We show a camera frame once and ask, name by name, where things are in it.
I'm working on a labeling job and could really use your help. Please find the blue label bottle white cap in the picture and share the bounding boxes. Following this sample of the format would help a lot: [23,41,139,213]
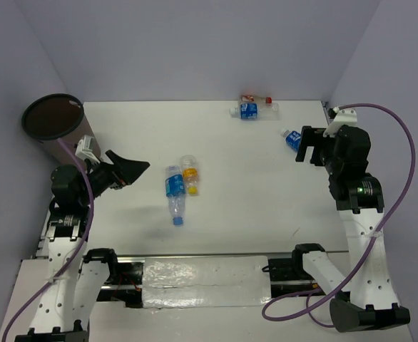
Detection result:
[280,130,301,152]

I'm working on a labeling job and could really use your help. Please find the red label bottle red cap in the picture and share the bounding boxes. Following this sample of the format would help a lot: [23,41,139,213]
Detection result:
[239,95,272,105]

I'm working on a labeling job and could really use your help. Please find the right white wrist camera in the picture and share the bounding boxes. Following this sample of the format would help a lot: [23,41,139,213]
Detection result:
[323,107,357,138]

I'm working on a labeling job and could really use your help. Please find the orange label bottle yellow cap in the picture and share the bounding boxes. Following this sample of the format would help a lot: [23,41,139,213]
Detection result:
[180,155,199,196]

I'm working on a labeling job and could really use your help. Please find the brown round waste bin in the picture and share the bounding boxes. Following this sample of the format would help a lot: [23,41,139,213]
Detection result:
[21,93,94,165]

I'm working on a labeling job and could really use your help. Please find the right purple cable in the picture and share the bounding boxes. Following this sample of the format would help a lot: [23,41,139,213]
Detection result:
[261,103,417,328]

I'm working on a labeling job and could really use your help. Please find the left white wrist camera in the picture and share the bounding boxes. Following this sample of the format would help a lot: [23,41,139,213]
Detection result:
[75,135,100,164]

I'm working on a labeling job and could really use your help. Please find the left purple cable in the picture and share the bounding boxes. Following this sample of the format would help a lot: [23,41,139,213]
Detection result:
[1,138,96,342]

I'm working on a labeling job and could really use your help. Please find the metal base rail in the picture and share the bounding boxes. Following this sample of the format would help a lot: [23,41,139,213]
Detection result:
[87,249,349,309]

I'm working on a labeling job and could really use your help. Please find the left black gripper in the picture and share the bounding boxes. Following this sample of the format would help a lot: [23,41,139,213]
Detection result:
[78,149,149,205]

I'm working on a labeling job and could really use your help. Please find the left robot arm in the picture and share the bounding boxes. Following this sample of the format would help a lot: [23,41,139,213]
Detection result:
[15,150,150,341]

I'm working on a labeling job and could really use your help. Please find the purple cable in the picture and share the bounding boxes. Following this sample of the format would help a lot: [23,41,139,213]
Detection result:
[1,138,96,342]
[261,103,417,328]

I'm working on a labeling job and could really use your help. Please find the silver foil tape sheet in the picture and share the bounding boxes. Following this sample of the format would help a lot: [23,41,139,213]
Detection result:
[142,256,271,309]

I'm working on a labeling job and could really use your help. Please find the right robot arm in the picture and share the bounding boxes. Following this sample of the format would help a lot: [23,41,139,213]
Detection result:
[290,125,410,333]

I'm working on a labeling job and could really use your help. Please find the blue label bottle at back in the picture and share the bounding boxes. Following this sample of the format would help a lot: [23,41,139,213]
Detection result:
[229,103,280,120]

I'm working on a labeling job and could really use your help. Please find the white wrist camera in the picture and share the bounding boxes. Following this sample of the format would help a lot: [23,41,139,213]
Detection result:
[75,135,100,164]
[323,107,357,138]

